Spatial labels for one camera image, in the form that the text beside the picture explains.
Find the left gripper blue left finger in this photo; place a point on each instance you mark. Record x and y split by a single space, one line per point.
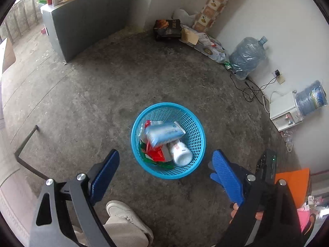
100 176

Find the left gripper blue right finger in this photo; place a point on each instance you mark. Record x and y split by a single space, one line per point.
231 176

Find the white milk drink bottle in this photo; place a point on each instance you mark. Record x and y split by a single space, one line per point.
180 154

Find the red packet wrapper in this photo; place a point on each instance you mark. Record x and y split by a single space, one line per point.
155 153

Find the green chip bag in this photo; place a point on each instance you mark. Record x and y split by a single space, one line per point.
148 159

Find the right hand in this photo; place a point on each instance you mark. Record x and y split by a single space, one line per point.
244 215

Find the white shoe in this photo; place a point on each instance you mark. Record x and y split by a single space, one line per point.
118 208

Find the orange folder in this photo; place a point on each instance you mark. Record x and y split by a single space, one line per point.
298 183

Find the blue plastic mesh basket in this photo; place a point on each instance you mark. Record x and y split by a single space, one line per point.
194 138

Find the white water dispenser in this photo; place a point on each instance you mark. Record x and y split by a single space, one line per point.
284 112

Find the floral tablecloth table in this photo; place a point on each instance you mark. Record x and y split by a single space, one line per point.
17 199

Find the large blue water jug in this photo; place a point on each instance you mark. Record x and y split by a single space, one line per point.
247 55

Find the plastic bag pile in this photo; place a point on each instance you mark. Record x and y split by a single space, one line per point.
204 44

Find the black snack bag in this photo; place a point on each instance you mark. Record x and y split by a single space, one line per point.
167 30

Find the grey cabinet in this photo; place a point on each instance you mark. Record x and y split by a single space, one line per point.
75 25

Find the metal window railing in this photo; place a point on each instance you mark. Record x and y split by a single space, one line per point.
23 15

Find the tile pattern board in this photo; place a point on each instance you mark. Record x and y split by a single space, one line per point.
208 15

